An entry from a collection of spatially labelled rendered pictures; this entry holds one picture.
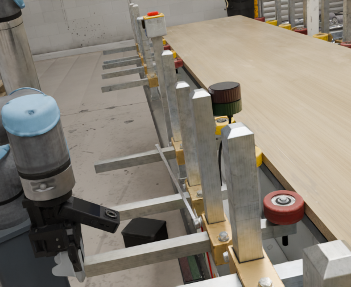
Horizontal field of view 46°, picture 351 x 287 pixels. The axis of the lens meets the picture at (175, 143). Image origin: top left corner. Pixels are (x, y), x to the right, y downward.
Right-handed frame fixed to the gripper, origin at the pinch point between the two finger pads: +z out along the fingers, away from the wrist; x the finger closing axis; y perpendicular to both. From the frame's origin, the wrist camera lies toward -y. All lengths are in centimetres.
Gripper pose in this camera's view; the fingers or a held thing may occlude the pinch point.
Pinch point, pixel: (85, 275)
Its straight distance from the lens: 88.8
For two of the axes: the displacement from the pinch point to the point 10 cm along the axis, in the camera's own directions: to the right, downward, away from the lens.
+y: -9.8, 1.6, -0.8
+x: 1.4, 3.8, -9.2
